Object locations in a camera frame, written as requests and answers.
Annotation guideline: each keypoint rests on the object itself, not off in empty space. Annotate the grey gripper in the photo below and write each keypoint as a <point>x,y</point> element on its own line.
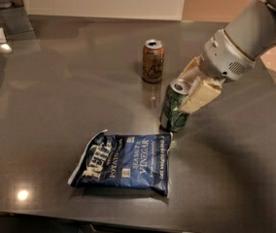
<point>224,57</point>

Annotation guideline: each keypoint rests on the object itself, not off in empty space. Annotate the orange soda can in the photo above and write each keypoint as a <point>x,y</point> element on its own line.
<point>153,60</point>

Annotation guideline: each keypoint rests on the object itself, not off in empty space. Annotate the blue potato chip bag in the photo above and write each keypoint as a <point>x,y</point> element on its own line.
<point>127,161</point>

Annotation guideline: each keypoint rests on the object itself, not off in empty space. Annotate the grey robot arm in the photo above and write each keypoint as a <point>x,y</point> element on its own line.
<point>253,31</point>

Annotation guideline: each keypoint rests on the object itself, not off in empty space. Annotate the green soda can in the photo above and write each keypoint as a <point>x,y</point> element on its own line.
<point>172,118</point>

